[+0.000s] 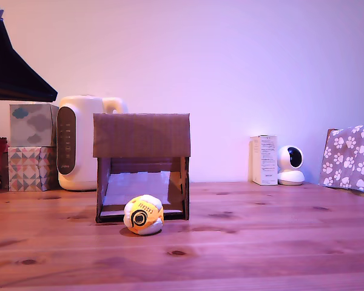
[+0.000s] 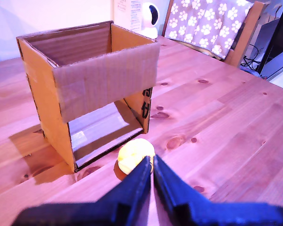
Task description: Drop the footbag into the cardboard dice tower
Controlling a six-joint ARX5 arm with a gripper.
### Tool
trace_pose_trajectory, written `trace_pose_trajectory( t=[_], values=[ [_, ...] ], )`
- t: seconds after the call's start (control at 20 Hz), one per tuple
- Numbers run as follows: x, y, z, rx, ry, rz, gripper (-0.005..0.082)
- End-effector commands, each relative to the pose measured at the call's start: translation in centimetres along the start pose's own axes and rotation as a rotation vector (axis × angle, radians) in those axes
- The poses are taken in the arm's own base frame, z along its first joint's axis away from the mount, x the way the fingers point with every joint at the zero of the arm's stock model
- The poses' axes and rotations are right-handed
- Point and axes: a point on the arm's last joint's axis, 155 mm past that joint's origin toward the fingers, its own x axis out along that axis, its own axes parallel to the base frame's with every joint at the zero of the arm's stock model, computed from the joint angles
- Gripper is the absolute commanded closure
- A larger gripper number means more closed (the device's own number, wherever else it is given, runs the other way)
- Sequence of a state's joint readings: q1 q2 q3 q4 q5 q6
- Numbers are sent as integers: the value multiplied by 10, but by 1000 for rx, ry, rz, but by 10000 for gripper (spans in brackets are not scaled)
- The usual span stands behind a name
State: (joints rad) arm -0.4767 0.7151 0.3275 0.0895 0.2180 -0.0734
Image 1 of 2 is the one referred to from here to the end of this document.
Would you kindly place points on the orange and white footbag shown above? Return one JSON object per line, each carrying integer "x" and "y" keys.
{"x": 142, "y": 216}

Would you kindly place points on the cardboard dice tower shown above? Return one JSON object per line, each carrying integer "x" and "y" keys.
{"x": 141, "y": 136}

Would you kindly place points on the cloud print tissue box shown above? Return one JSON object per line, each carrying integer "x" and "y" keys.
{"x": 30, "y": 125}

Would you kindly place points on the geometric print tissue box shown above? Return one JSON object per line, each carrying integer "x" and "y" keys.
{"x": 27, "y": 169}

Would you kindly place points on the white appliance with dark panel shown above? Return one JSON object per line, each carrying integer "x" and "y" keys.
{"x": 83, "y": 145}

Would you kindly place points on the small white printed box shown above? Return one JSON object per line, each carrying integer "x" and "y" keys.
{"x": 265, "y": 160}

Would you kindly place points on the paw print cloth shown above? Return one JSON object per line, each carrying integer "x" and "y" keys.
{"x": 352, "y": 157}

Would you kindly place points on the small white round camera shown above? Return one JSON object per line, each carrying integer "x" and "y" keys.
{"x": 291, "y": 166}

